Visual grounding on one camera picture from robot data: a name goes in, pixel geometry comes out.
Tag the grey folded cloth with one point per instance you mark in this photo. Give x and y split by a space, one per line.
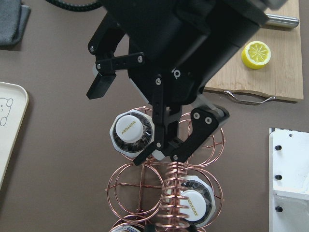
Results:
13 20

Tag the copper wire bottle basket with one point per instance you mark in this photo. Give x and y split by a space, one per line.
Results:
159 186

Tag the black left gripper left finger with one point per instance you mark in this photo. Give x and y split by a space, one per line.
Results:
150 228

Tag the cream rabbit tray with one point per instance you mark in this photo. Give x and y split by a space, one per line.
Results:
13 105

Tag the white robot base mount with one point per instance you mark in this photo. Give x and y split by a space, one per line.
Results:
288 180

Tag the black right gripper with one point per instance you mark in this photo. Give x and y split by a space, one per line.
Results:
182 42

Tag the bamboo cutting board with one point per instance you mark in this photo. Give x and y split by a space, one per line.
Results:
282 77

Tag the half lemon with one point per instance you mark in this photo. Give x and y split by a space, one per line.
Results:
256 55

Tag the tea bottle white cap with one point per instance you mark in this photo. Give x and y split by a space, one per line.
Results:
200 201
132 132
125 228

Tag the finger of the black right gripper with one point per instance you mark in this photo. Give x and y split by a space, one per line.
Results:
183 118

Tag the steel muddler black tip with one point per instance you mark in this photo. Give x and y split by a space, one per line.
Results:
281 22

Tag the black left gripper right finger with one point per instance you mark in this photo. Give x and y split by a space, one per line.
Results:
192 228

